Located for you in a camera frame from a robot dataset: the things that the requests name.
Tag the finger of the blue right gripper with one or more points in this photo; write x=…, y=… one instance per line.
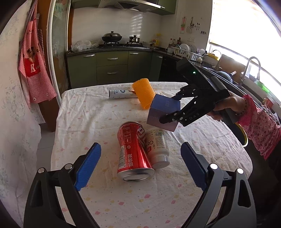
x=171, y=117
x=186, y=91

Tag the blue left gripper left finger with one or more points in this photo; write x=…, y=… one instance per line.
x=43, y=208

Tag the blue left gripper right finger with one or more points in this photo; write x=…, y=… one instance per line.
x=227, y=199

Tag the blue purple square box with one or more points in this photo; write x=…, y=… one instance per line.
x=160, y=107

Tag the white blue toothpaste tube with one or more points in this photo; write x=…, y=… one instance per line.
x=119, y=94

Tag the yellow rimmed trash bin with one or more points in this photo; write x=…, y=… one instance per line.
x=240, y=135

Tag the green lower kitchen cabinets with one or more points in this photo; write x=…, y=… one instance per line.
x=100, y=66

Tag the person's right hand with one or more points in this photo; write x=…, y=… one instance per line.
x=234, y=102

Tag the dark pan in sink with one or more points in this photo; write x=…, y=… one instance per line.
x=227, y=76

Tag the white pill bottle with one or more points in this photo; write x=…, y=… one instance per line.
x=156, y=148

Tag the wooden cutting board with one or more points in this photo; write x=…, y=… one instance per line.
x=230, y=65

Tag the white dish rack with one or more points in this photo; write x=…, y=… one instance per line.
x=184, y=51

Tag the steel sink faucet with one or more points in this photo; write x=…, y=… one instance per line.
x=247, y=70

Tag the red cola can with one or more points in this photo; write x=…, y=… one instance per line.
x=134, y=165

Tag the white floral tablecloth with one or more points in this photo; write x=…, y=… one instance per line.
x=124, y=190

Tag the gas stove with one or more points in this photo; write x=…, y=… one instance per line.
x=121, y=45

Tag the small dark kettle pot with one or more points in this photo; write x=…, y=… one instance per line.
x=134, y=39

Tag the green upper cabinets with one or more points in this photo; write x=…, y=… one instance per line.
x=167, y=7

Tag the black wok with lid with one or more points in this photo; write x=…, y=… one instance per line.
x=112, y=37

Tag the steel range hood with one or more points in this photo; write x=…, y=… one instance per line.
x=142, y=6

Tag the white plastic bag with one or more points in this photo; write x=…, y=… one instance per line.
x=81, y=45

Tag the glass sliding door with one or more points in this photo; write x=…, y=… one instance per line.
x=57, y=45

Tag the red checked apron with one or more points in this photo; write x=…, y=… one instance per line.
x=35, y=81

